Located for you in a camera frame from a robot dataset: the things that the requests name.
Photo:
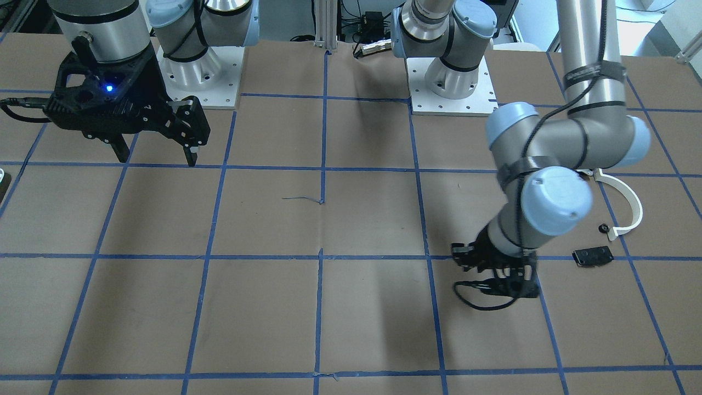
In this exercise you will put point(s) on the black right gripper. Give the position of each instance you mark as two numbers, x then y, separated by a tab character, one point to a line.
147	81

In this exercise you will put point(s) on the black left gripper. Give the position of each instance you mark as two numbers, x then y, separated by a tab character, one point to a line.
486	248

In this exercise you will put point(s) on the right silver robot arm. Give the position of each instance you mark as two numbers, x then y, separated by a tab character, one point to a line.
104	32

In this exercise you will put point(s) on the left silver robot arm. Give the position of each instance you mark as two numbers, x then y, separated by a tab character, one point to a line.
537	157

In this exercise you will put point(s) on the silver metal tray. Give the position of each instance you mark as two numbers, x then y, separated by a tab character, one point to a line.
6	179

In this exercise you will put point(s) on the small black plastic part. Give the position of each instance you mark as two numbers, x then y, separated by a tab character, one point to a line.
592	257

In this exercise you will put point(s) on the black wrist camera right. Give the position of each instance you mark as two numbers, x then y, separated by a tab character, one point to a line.
90	101

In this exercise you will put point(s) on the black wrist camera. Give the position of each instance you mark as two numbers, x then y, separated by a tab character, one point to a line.
514	284
90	101

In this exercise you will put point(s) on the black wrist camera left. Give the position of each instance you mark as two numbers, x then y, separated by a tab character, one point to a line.
514	284

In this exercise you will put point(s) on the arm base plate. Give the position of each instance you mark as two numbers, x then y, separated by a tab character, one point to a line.
440	91
213	78

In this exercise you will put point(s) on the aluminium frame post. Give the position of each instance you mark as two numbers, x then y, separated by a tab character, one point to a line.
326	25

